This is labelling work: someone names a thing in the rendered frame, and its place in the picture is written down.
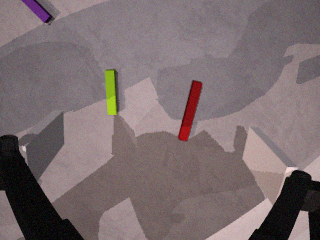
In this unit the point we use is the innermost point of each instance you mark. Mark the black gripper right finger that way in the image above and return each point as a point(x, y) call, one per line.
point(273, 170)

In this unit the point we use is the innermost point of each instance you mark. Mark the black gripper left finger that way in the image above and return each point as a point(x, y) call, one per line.
point(36, 216)

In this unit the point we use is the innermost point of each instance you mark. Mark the lime green rod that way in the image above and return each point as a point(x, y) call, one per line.
point(110, 78)

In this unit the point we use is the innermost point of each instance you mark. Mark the red rod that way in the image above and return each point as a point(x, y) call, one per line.
point(190, 110)

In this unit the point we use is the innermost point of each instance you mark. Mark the purple rod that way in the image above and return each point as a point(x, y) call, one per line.
point(38, 9)

